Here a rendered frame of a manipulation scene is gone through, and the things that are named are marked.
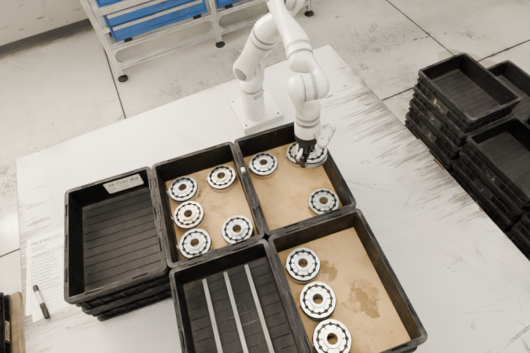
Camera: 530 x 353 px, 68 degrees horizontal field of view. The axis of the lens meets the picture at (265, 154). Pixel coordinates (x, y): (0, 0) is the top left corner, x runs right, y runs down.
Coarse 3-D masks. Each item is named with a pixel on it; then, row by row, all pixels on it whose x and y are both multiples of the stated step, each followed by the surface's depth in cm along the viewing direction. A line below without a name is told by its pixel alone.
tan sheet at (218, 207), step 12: (204, 180) 142; (168, 192) 141; (204, 192) 139; (216, 192) 139; (228, 192) 138; (240, 192) 138; (204, 204) 136; (216, 204) 136; (228, 204) 136; (240, 204) 135; (216, 216) 133; (228, 216) 133; (204, 228) 131; (216, 228) 131; (180, 240) 129; (216, 240) 128; (180, 252) 126
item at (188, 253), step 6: (186, 234) 127; (192, 234) 126; (198, 234) 126; (204, 234) 126; (186, 240) 125; (204, 240) 125; (210, 240) 124; (180, 246) 124; (186, 246) 124; (204, 246) 124; (210, 246) 124; (186, 252) 123; (192, 252) 123; (198, 252) 122; (204, 252) 122
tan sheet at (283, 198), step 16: (288, 144) 149; (288, 176) 140; (304, 176) 140; (320, 176) 139; (256, 192) 137; (272, 192) 137; (288, 192) 136; (304, 192) 136; (272, 208) 133; (288, 208) 133; (304, 208) 132; (272, 224) 130; (288, 224) 129
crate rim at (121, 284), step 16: (112, 176) 135; (64, 208) 129; (64, 224) 125; (64, 240) 121; (160, 240) 119; (64, 256) 118; (160, 256) 116; (64, 272) 115; (160, 272) 113; (64, 288) 112; (96, 288) 111; (112, 288) 111
